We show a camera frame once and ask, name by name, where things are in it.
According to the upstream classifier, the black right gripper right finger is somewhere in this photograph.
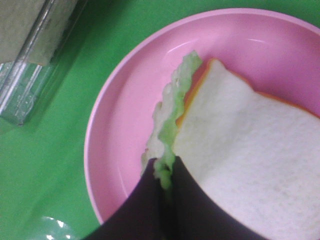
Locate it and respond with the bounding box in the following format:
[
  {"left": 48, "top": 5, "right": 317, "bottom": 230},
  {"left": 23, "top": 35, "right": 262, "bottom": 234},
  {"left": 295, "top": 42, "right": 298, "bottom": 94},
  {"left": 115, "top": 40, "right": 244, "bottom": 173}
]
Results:
[{"left": 171, "top": 156, "right": 265, "bottom": 240}]

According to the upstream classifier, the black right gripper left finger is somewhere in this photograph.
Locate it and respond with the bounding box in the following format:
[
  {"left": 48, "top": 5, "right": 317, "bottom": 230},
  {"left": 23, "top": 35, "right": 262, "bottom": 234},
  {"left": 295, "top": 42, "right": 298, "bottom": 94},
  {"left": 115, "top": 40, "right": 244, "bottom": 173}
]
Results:
[{"left": 84, "top": 157, "right": 166, "bottom": 240}]

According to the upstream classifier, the green lettuce leaf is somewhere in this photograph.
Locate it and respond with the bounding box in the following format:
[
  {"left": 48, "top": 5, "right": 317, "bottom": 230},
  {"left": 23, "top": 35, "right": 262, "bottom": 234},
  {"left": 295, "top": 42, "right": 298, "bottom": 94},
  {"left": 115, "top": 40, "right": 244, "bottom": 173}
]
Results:
[{"left": 141, "top": 51, "right": 203, "bottom": 198}]

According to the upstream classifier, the bread slice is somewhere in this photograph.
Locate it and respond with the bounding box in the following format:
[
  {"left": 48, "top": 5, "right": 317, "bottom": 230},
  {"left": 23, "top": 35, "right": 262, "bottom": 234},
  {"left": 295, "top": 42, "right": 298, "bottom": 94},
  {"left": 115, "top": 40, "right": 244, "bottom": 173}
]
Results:
[{"left": 173, "top": 59, "right": 320, "bottom": 240}]

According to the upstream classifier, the green tablecloth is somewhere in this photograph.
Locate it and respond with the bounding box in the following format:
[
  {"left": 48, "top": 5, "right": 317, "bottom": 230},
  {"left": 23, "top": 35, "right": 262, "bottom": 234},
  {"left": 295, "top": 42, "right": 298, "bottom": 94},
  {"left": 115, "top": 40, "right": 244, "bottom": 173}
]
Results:
[{"left": 0, "top": 0, "right": 320, "bottom": 240}]

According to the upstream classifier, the left clear plastic tray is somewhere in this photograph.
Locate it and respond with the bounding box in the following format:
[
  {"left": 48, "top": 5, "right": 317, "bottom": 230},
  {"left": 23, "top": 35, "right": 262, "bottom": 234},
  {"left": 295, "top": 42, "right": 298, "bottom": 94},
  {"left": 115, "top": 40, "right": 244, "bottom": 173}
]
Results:
[{"left": 0, "top": 0, "right": 87, "bottom": 126}]

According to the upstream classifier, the pink round plate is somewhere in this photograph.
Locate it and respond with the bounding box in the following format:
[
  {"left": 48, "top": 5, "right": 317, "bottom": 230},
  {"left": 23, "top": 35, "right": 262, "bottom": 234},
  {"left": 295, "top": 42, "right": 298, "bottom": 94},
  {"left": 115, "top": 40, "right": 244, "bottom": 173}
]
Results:
[{"left": 84, "top": 8, "right": 320, "bottom": 223}]

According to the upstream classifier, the yellow cheese slice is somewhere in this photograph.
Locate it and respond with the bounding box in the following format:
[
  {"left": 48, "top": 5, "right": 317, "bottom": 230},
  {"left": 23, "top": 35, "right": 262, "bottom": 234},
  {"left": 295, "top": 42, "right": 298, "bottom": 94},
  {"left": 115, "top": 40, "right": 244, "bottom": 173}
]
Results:
[{"left": 0, "top": 0, "right": 77, "bottom": 66}]

